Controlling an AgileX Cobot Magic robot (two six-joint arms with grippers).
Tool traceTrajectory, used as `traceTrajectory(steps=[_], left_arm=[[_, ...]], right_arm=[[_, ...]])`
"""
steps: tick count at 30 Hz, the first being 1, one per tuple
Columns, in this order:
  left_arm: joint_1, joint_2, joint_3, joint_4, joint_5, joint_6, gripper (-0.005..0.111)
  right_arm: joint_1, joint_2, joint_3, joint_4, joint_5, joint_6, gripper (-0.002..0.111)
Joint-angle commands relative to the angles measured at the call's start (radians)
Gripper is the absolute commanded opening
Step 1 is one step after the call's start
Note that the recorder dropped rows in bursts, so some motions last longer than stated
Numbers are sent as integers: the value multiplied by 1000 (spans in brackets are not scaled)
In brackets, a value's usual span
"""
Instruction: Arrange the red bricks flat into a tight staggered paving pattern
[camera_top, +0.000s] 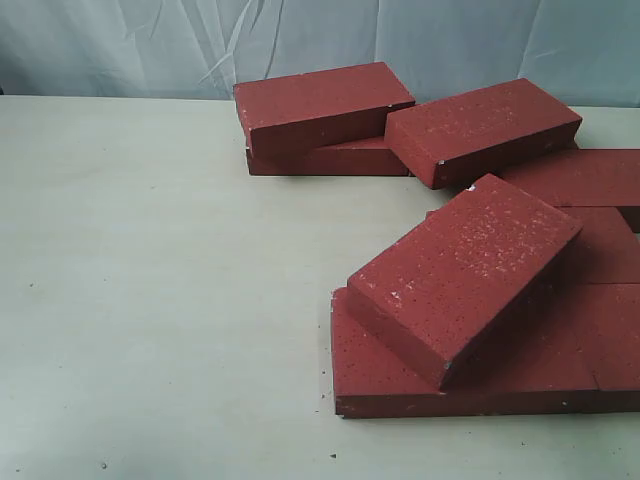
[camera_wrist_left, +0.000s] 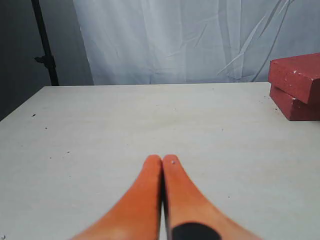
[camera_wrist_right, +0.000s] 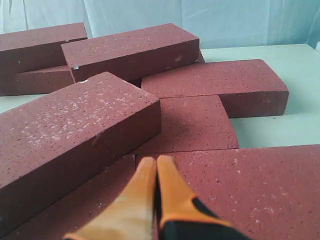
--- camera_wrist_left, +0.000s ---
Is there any white backdrop curtain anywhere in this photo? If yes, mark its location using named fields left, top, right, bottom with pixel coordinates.
left=74, top=0, right=320, bottom=85

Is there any red brick angled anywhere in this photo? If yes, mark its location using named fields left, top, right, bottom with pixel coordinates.
left=268, top=53, right=320, bottom=104

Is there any red brick back left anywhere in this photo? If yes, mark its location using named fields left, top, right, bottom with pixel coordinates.
left=269, top=85, right=320, bottom=121

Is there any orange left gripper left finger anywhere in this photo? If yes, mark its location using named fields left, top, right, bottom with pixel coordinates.
left=73, top=155, right=162, bottom=240

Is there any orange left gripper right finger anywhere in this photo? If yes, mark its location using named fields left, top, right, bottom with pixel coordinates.
left=162, top=154, right=260, bottom=240

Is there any black stand pole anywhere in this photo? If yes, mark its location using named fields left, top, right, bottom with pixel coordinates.
left=31, top=0, right=59, bottom=86

